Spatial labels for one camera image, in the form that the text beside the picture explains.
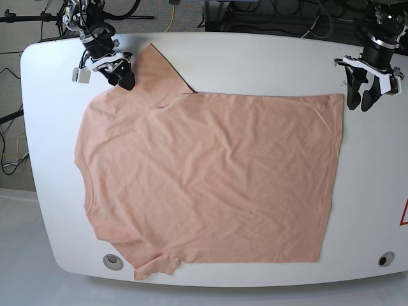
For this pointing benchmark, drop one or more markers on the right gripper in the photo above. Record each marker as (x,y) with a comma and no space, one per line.
(102,54)

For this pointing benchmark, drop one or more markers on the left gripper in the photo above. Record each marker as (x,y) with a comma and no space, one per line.
(376,60)

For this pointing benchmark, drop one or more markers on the peach pink T-shirt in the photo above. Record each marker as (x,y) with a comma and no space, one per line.
(175,176)

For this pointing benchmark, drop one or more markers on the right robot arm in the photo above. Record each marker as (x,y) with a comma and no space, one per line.
(104,29)

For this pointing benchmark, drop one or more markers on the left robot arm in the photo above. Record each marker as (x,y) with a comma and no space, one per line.
(371,75)

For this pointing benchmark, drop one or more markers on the black tripod stand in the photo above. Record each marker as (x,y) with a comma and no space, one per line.
(19,18)

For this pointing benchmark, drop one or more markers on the red triangle warning sticker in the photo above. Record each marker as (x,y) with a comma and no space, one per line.
(404,220)

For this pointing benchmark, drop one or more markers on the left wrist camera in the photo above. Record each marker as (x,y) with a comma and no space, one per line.
(396,82)

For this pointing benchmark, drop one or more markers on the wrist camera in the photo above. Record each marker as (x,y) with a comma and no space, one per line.
(81,75)
(396,82)

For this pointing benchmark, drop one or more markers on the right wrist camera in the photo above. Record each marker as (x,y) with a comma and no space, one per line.
(81,75)

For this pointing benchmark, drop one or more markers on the black equipment frame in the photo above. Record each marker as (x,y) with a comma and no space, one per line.
(322,20)

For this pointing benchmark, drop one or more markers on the right table cable grommet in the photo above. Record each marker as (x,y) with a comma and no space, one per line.
(386,259)

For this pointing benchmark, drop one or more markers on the table cable grommet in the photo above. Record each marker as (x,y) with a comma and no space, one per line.
(386,259)
(113,262)

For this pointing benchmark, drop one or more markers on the left table cable grommet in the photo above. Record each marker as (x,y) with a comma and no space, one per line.
(113,262)

